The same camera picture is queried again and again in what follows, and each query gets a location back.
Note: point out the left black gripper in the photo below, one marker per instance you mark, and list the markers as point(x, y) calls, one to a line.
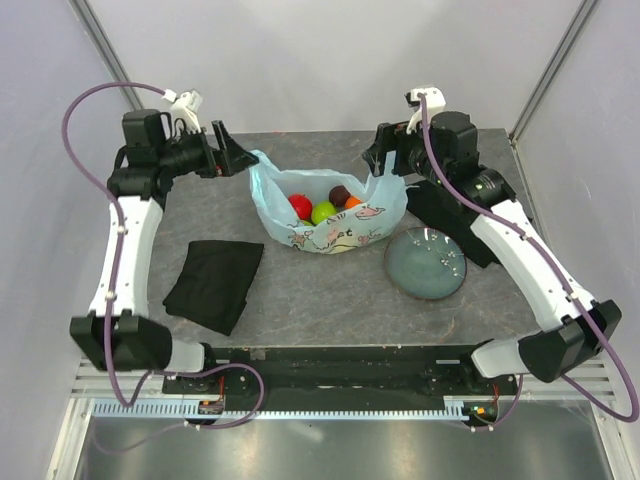
point(230, 158)

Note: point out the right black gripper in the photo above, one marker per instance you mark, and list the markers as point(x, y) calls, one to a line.
point(390, 137)

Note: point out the orange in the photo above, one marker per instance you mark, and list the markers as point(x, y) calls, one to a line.
point(352, 202)

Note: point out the dark purple plum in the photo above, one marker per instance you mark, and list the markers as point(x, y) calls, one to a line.
point(338, 196)

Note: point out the green pear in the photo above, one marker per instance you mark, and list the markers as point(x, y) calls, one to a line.
point(322, 211)

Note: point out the light blue plastic bag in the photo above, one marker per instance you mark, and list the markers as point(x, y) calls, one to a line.
point(383, 204)

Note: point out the red apple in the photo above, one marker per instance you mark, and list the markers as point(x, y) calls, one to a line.
point(302, 206)

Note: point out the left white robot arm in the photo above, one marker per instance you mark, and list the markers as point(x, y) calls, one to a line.
point(117, 332)

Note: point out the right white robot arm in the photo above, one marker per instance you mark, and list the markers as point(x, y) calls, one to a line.
point(484, 216)

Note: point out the right black cloth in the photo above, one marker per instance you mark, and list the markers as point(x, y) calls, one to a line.
point(438, 209)

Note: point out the black cloth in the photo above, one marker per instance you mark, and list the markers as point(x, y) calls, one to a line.
point(213, 285)
point(438, 209)

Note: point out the dark fruit plate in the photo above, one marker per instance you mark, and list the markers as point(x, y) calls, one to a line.
point(425, 263)

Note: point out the left black cloth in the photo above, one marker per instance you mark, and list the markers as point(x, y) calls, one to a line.
point(213, 285)

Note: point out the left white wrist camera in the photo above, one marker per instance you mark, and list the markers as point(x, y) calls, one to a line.
point(184, 108)

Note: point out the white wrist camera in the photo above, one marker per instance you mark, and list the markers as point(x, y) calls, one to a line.
point(434, 100)
point(184, 108)

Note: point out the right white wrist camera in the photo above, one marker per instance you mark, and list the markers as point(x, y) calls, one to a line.
point(434, 100)

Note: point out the left aluminium corner post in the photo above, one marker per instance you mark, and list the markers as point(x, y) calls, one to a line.
point(100, 39)

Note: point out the aluminium corner post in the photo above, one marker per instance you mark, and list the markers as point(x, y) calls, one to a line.
point(569, 39)
point(100, 39)

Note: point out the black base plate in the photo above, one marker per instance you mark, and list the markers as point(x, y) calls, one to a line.
point(440, 370)

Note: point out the right aluminium corner post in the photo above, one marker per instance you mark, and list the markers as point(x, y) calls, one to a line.
point(569, 39)

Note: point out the toothed cable duct rail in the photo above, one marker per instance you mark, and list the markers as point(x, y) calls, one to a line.
point(452, 410)

